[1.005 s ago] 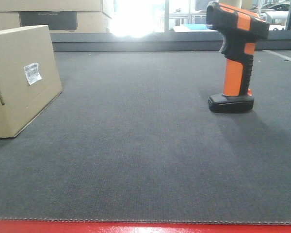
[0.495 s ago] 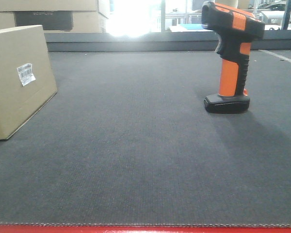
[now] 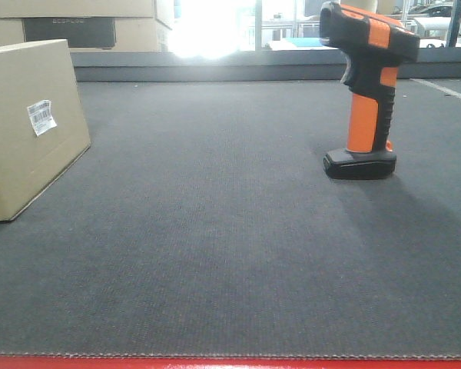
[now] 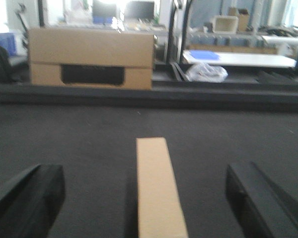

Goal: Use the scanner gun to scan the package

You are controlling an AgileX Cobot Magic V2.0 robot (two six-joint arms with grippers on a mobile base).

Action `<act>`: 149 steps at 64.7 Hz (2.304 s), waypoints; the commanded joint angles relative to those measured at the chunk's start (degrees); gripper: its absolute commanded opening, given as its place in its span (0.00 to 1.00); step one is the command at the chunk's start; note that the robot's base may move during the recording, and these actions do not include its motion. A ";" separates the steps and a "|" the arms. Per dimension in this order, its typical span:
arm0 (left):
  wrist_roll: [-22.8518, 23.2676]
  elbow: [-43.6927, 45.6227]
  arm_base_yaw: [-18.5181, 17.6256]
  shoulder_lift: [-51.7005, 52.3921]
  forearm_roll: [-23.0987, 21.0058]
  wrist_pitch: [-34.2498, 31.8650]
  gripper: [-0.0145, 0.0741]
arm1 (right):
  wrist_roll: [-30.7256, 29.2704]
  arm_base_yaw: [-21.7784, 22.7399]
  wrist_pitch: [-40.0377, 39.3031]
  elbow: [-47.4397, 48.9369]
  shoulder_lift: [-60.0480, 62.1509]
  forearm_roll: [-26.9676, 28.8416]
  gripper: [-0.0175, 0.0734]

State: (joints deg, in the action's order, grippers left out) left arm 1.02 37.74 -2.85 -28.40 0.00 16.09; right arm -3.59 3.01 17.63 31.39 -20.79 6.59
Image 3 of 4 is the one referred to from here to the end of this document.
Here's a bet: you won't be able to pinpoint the orange black barcode scanner gun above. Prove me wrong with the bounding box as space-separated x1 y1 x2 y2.
320 2 420 180

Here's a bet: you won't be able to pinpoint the brown cardboard package box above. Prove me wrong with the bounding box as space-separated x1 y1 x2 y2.
0 39 91 221

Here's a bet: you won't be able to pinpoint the dark grey fabric mat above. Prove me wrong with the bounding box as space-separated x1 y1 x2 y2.
0 80 461 358

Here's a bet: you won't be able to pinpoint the white barcode label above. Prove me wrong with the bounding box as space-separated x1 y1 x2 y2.
27 100 57 137

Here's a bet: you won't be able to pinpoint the stacked background cardboard boxes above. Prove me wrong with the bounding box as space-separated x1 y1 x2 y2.
0 0 174 52

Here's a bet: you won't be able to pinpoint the red metal table frame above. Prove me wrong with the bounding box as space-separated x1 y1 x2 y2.
0 356 461 369

